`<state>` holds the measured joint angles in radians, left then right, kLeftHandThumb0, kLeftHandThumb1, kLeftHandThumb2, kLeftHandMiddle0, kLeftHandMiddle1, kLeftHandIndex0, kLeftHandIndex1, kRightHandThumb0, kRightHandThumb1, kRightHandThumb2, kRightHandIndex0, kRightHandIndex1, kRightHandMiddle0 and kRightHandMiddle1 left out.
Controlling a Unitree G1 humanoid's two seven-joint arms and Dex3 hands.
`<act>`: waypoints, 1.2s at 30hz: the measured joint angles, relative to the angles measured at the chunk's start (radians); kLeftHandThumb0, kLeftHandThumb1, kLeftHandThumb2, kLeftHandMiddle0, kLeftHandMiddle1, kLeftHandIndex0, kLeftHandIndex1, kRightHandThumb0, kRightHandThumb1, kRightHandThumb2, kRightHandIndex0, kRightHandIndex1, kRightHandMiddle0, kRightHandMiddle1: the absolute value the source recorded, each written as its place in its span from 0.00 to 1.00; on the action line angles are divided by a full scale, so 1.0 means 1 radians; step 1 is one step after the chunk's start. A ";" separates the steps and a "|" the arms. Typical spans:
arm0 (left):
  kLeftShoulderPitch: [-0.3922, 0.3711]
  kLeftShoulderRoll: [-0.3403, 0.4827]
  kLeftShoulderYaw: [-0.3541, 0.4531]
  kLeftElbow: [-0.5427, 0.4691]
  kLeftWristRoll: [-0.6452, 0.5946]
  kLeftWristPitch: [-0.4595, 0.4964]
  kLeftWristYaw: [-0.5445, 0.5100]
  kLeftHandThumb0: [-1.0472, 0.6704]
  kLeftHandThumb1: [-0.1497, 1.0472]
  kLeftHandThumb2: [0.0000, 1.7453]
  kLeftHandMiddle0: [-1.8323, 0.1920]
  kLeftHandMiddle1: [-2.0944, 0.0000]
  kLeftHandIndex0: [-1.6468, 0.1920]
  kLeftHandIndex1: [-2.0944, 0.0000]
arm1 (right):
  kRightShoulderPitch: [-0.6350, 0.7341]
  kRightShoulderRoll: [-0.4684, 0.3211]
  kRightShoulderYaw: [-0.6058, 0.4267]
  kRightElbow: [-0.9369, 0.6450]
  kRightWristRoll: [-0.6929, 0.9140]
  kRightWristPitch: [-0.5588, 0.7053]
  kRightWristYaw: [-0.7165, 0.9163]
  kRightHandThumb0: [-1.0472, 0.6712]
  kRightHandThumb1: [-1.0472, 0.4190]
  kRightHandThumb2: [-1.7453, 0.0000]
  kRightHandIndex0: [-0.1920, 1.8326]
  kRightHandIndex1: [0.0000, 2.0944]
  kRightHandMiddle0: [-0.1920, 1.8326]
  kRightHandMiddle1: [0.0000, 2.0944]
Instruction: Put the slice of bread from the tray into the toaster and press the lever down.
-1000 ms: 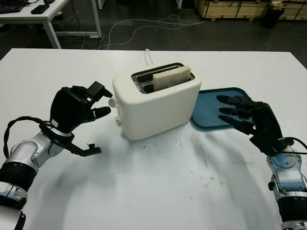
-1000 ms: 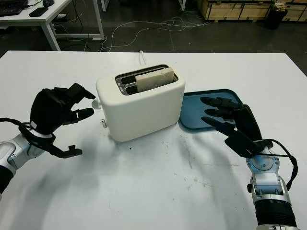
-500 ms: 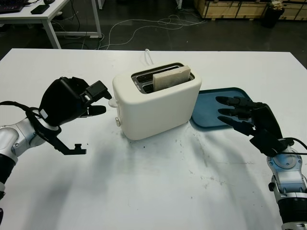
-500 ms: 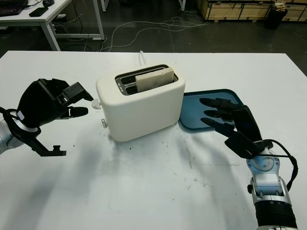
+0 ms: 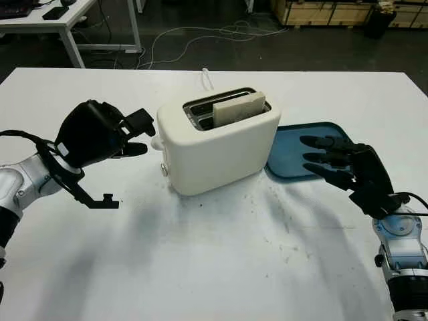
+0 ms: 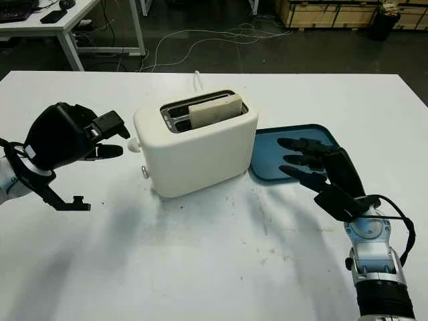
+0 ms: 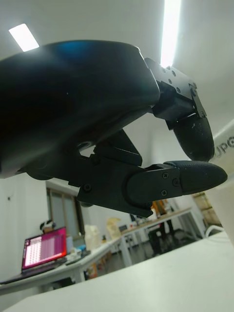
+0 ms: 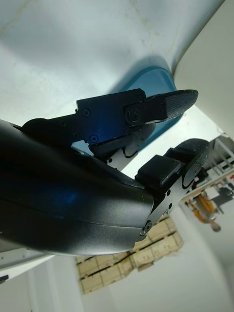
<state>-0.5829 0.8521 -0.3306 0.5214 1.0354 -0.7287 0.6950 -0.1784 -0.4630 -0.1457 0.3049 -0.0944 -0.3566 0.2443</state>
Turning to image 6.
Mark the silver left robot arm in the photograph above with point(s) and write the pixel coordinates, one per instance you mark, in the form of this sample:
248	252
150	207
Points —
6	187

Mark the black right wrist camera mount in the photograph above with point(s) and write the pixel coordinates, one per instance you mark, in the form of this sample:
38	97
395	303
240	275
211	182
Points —
337	204

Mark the wooden crate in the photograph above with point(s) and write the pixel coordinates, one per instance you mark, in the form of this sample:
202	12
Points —
321	13

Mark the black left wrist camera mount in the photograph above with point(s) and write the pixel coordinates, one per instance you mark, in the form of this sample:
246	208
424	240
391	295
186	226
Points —
50	197

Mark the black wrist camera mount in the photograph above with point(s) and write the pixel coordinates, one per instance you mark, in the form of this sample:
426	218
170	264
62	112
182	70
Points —
337	204
50	197

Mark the pale slice of bread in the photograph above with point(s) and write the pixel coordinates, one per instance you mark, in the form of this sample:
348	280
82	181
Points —
214	112

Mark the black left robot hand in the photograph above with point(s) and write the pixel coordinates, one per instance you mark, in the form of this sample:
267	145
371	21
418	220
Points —
57	140

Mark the black computer mouse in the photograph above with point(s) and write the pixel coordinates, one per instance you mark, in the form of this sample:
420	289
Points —
67	3

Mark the white office desk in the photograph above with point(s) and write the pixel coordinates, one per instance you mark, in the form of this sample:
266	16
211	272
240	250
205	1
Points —
77	13

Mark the small toaster dial knob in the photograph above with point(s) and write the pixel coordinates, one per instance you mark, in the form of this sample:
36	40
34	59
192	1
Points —
144	172

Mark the black keyboard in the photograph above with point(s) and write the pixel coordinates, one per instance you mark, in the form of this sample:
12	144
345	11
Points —
15	11

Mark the white toaster lever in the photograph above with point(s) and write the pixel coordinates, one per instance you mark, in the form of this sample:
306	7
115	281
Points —
133	144

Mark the blue plastic tray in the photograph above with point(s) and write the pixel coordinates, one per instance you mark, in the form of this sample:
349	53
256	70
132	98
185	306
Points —
267	150

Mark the white table leg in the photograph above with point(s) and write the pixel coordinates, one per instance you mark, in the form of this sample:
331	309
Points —
252	6

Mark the black trash bin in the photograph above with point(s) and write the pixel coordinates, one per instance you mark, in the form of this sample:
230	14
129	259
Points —
384	26

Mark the cream white two-slot toaster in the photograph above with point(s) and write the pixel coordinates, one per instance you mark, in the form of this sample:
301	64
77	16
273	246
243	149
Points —
200	157

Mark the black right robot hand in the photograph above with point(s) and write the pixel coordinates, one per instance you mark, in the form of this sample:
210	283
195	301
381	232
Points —
344	170

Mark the black smartphone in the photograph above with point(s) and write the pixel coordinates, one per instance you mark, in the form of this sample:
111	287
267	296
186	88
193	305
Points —
53	16

